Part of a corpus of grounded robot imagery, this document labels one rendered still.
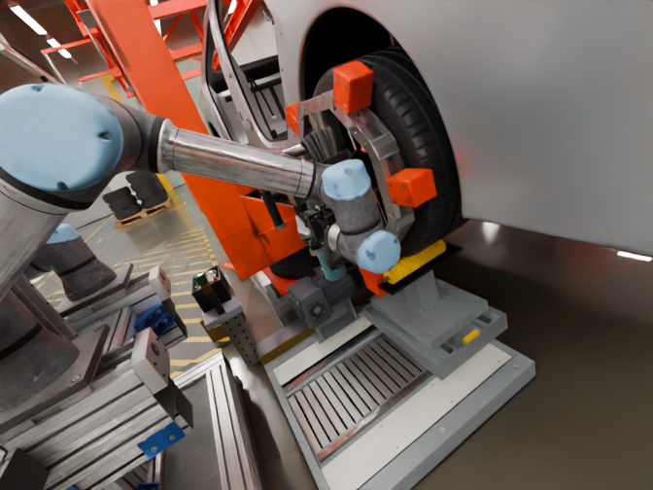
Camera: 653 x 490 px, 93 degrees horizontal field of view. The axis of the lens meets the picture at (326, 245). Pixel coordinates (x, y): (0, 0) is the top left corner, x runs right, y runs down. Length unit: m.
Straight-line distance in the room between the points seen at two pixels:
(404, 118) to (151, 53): 0.93
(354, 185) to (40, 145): 0.39
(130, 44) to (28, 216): 0.96
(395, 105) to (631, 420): 1.14
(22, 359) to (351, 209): 0.66
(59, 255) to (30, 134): 0.81
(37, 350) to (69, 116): 0.50
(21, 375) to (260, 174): 0.57
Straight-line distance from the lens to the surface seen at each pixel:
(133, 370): 0.81
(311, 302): 1.39
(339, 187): 0.50
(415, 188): 0.76
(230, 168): 0.59
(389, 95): 0.86
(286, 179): 0.60
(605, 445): 1.32
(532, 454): 1.28
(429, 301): 1.38
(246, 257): 1.44
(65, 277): 1.29
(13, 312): 0.83
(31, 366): 0.83
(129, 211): 9.46
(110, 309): 1.29
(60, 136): 0.47
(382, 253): 0.53
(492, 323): 1.38
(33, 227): 0.55
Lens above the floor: 1.11
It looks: 24 degrees down
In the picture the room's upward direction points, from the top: 21 degrees counter-clockwise
